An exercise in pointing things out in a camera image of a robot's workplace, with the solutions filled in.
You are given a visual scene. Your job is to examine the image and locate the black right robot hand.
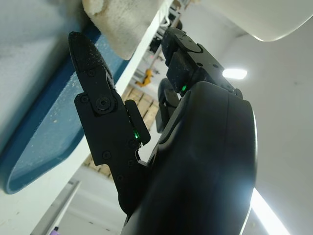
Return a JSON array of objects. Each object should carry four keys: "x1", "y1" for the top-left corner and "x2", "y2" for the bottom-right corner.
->
[{"x1": 67, "y1": 27, "x2": 259, "y2": 235}]

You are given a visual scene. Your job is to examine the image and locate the white bread slice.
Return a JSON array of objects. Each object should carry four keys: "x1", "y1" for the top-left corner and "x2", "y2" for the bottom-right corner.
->
[{"x1": 81, "y1": 0, "x2": 169, "y2": 61}]

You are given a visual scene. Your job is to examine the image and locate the blue plastic tray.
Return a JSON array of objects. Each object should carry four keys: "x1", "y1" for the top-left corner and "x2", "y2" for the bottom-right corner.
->
[{"x1": 0, "y1": 0, "x2": 130, "y2": 195}]

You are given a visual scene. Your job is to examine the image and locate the white two-slot toaster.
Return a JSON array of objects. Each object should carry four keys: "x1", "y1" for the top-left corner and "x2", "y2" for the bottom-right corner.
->
[{"x1": 195, "y1": 0, "x2": 313, "y2": 42}]

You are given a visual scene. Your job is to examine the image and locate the ceiling light panel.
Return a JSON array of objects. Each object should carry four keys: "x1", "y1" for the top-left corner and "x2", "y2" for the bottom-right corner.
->
[
  {"x1": 251, "y1": 188, "x2": 295, "y2": 235},
  {"x1": 222, "y1": 68, "x2": 248, "y2": 79}
]

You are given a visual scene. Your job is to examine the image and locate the yellow machine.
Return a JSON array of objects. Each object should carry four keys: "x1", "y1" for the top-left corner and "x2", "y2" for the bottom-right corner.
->
[{"x1": 136, "y1": 69, "x2": 154, "y2": 88}]

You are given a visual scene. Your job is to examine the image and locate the white toaster power cord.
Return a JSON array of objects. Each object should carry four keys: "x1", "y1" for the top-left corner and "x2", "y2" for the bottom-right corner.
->
[{"x1": 161, "y1": 14, "x2": 173, "y2": 28}]

